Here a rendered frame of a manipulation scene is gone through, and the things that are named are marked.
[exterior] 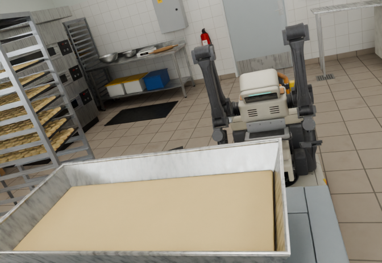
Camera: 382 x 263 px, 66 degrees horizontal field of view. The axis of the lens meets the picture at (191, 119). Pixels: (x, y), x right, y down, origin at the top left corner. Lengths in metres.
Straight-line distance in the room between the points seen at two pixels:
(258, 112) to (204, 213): 1.25
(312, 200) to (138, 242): 0.36
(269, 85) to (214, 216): 1.18
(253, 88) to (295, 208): 1.07
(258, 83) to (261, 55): 4.14
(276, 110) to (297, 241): 1.23
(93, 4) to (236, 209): 6.26
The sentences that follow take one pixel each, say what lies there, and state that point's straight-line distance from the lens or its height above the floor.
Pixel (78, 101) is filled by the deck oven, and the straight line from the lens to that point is 5.31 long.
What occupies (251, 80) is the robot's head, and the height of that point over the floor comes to 1.13.
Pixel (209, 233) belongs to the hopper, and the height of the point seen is 1.27.
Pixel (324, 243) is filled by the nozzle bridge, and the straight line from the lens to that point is 0.61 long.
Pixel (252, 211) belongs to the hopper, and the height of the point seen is 1.27.
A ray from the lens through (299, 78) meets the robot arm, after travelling 1.46.
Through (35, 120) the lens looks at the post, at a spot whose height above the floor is 1.21.
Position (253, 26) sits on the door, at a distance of 5.70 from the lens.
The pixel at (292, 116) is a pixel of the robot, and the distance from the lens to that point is 2.06.
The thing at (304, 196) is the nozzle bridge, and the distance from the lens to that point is 0.70.
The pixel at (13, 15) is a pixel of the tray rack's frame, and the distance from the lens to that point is 2.19.
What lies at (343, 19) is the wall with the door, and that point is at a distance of 5.74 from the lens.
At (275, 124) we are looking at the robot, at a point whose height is 0.85.
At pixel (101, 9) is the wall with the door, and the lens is 6.56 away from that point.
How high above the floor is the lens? 1.62
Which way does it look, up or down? 22 degrees down
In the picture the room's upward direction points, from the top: 16 degrees counter-clockwise
